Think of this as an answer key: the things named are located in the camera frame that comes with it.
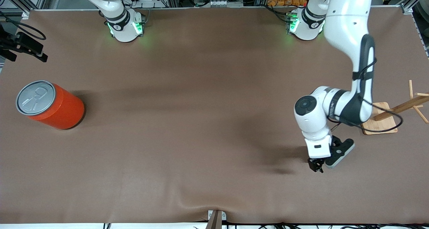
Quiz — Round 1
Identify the wooden cup stand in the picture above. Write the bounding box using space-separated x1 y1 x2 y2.
361 80 429 135

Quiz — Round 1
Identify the orange can with silver lid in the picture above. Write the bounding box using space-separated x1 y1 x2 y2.
16 80 85 130

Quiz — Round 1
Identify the brown table cloth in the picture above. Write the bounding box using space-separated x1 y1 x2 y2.
0 6 429 224

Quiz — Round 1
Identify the white connector block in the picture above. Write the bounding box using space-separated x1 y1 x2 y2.
209 0 243 7

